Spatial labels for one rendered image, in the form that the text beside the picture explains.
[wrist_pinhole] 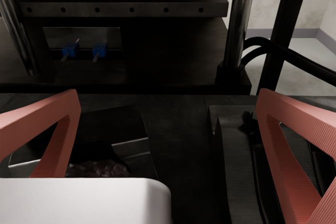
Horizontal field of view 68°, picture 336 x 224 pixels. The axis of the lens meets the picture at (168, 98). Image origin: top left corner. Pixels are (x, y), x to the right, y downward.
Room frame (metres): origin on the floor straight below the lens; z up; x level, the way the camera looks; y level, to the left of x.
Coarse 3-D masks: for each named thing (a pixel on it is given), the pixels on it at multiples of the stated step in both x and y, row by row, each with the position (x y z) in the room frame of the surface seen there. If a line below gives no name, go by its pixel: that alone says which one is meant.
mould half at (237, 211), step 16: (208, 112) 0.50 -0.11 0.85; (224, 112) 0.49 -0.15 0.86; (240, 112) 0.49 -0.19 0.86; (208, 128) 0.47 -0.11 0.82; (224, 128) 0.35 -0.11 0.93; (240, 128) 0.35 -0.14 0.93; (288, 128) 0.35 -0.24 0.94; (224, 144) 0.32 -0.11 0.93; (240, 144) 0.32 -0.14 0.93; (304, 144) 0.32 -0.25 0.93; (224, 160) 0.29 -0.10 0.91; (240, 160) 0.29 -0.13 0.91; (304, 160) 0.29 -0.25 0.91; (224, 176) 0.27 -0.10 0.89; (240, 176) 0.27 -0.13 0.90; (224, 192) 0.25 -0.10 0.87; (240, 192) 0.24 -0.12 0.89; (224, 208) 0.23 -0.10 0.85; (240, 208) 0.22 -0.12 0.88; (256, 208) 0.22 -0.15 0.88
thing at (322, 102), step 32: (0, 96) 0.65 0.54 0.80; (32, 96) 0.65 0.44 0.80; (96, 96) 0.64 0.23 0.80; (128, 96) 0.64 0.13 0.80; (160, 96) 0.64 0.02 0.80; (192, 96) 0.64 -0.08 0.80; (224, 96) 0.64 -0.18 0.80; (256, 96) 0.64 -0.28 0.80; (288, 96) 0.64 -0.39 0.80; (320, 96) 0.63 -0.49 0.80; (160, 128) 0.49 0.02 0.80; (192, 128) 0.49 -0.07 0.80; (160, 160) 0.38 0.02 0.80; (192, 160) 0.38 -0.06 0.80; (192, 192) 0.30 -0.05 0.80
